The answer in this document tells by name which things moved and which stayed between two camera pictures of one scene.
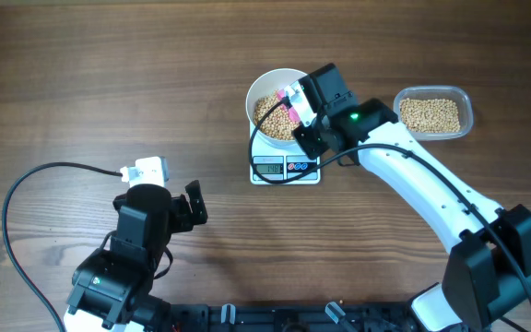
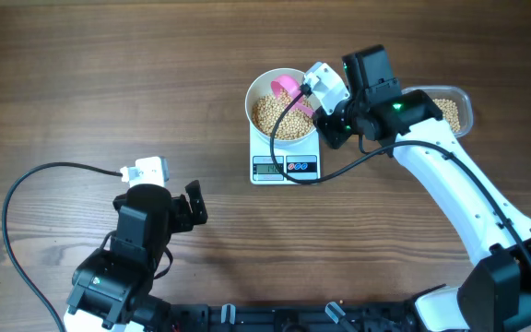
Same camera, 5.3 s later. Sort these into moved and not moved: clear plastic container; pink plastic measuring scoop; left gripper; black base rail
Moved: pink plastic measuring scoop
Not moved: clear plastic container; black base rail; left gripper
